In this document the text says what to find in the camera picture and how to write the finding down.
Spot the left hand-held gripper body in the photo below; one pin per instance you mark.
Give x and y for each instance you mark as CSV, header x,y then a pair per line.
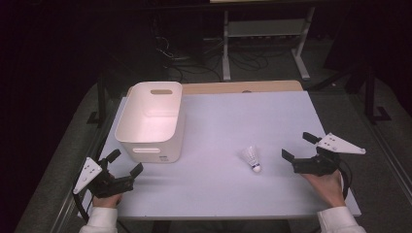
x,y
110,187

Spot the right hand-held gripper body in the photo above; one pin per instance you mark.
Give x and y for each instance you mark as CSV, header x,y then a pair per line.
x,y
312,165

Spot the white shuttlecock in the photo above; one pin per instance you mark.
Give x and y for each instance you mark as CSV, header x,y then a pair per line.
x,y
252,158

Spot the white plastic storage bin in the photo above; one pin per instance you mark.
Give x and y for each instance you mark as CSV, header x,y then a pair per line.
x,y
152,129

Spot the person's left hand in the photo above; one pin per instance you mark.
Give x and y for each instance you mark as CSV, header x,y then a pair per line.
x,y
107,200

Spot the person's right hand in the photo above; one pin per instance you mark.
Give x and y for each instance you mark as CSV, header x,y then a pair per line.
x,y
327,187

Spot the black metal stand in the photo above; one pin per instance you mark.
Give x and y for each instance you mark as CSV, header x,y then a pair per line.
x,y
370,97
101,100

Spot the white metal desk frame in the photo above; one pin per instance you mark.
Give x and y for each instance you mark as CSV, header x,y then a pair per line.
x,y
264,28

